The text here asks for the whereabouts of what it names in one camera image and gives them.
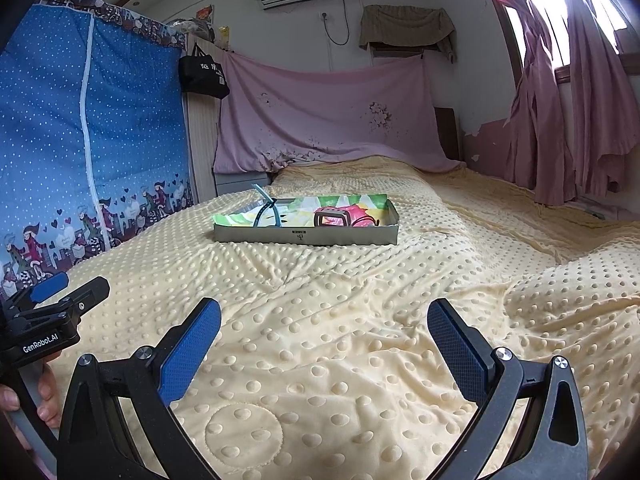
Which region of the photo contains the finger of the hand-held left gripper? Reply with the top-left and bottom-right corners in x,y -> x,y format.
5,271 -> 70,311
15,276 -> 111,333

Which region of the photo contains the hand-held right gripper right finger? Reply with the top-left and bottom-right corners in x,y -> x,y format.
426,297 -> 590,480

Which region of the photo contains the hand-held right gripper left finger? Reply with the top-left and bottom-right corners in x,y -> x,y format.
56,297 -> 222,480

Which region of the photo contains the colourful shallow cardboard tray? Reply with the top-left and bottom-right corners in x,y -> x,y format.
212,192 -> 401,247

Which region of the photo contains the grey link watch band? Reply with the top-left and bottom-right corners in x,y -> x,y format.
313,206 -> 353,228

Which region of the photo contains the person's left hand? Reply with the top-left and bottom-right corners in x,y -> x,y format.
0,350 -> 63,428

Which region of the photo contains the yellow dotted blanket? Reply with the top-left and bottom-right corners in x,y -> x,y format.
47,155 -> 640,480

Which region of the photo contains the colourful crayon drawing paper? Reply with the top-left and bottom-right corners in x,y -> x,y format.
212,194 -> 393,231

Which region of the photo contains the blue fabric wardrobe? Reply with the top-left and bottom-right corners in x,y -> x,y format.
0,0 -> 196,301

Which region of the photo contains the light wooden cabinet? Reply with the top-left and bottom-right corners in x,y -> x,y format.
181,35 -> 223,203

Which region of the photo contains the dark wooden headboard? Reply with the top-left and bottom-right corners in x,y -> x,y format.
434,106 -> 463,161

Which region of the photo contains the pink curtain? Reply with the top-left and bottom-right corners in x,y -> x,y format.
472,0 -> 640,206

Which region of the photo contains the black tote bag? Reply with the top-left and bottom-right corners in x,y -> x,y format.
178,42 -> 231,98

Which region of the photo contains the pink embroidered sheet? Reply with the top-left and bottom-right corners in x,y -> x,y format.
214,50 -> 466,176

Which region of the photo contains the pile of bags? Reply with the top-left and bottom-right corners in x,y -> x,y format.
165,15 -> 216,43

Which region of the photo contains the brown cloth cover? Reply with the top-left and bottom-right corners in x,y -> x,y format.
359,5 -> 457,63

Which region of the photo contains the light blue watch strap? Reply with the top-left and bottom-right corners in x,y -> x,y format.
252,184 -> 283,228

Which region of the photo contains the grey bed frame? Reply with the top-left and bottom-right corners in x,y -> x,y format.
215,170 -> 273,196

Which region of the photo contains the black power cord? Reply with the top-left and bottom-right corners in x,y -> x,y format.
320,0 -> 351,46

